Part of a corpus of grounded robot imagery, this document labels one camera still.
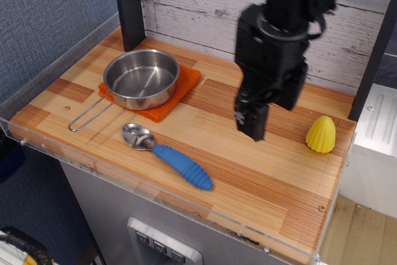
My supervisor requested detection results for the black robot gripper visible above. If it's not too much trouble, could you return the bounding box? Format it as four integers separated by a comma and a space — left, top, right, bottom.
234, 4, 309, 141

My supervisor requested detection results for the yellow plastic corn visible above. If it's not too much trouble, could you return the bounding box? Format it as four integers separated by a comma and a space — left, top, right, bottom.
305, 115, 336, 153

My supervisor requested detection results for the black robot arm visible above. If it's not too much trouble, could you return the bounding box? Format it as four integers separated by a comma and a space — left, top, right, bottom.
234, 0, 336, 141

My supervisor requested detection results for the stainless steel pot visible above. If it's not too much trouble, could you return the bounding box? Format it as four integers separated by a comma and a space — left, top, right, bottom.
68, 49, 180, 132

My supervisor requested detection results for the orange knitted cloth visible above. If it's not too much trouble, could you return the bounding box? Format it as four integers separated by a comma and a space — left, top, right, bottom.
98, 65, 202, 124

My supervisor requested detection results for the white aluminium side block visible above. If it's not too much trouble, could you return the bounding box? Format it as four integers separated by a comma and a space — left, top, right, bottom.
352, 83, 397, 158

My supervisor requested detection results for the silver button control panel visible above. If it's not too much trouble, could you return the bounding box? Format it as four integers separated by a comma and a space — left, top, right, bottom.
127, 217, 203, 264

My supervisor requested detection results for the clear acrylic table guard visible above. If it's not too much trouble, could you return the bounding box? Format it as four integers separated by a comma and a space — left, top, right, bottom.
9, 29, 355, 264

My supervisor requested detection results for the yellow black object bottom left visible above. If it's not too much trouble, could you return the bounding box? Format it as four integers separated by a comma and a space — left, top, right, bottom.
1, 227, 56, 264

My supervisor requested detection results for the dark right vertical post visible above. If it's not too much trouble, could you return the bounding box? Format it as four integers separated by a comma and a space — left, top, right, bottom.
348, 0, 396, 122

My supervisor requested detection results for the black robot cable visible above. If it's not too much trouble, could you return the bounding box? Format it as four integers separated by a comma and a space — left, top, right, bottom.
308, 13, 327, 42

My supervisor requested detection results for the blue handled metal spoon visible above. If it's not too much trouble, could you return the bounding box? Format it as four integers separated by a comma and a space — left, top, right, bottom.
122, 123, 213, 191

